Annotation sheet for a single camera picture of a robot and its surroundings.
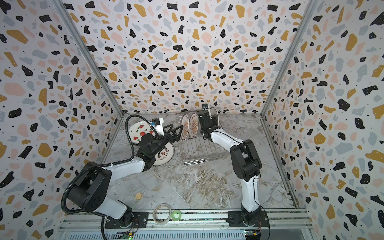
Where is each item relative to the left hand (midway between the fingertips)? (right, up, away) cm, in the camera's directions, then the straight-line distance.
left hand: (178, 123), depth 79 cm
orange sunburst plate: (+7, -1, +25) cm, 26 cm away
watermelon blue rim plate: (-35, -4, +30) cm, 46 cm away
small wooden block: (-21, -39, +1) cm, 44 cm away
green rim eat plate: (-11, -20, +19) cm, 30 cm away
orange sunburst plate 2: (+12, +6, -3) cm, 14 cm away
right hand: (+17, +7, +16) cm, 24 cm away
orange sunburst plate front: (+1, +1, +29) cm, 29 cm away
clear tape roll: (-11, -46, -4) cm, 48 cm away
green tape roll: (+1, -46, -2) cm, 47 cm away
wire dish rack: (+8, -16, +21) cm, 28 cm away
